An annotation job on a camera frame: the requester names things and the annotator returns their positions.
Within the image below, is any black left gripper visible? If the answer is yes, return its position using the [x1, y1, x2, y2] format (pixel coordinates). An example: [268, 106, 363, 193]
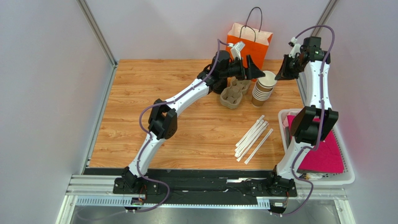
[220, 56, 266, 82]

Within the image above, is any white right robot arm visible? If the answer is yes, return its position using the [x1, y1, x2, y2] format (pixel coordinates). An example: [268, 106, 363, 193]
[267, 37, 339, 196]

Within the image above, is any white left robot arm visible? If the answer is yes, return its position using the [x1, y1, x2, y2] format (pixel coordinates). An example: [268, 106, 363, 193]
[114, 50, 265, 194]

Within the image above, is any stack of paper cups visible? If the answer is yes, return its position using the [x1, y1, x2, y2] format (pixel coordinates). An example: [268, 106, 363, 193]
[251, 71, 277, 107]

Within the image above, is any orange paper bag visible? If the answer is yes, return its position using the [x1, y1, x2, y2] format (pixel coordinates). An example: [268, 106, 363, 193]
[227, 7, 273, 69]

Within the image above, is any stack of black lids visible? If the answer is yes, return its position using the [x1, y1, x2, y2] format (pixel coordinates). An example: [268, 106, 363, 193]
[212, 78, 228, 94]

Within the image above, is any white wrapped straw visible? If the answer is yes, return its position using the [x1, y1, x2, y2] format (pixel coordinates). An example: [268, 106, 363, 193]
[235, 123, 269, 161]
[235, 114, 265, 147]
[244, 128, 274, 165]
[235, 120, 268, 157]

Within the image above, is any pink folded cloth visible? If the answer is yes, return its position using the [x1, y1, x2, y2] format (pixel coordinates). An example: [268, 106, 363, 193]
[297, 132, 344, 174]

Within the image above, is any white plastic basket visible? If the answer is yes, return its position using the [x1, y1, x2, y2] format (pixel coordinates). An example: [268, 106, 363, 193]
[278, 108, 355, 187]

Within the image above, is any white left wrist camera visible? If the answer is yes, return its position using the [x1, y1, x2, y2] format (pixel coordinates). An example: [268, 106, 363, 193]
[227, 41, 245, 60]

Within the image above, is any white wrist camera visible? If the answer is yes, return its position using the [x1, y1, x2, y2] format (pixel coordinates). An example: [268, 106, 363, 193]
[227, 41, 245, 60]
[288, 37, 301, 58]

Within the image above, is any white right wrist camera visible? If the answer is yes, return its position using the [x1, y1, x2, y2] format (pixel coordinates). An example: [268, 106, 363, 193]
[288, 37, 301, 58]

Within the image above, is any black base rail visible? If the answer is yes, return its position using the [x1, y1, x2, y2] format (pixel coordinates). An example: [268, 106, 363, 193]
[83, 168, 298, 205]

